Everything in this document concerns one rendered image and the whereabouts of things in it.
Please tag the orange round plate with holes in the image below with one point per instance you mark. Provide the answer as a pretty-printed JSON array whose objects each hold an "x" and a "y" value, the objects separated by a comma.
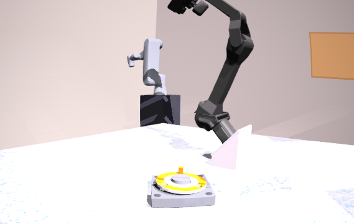
[{"x": 164, "y": 181}]

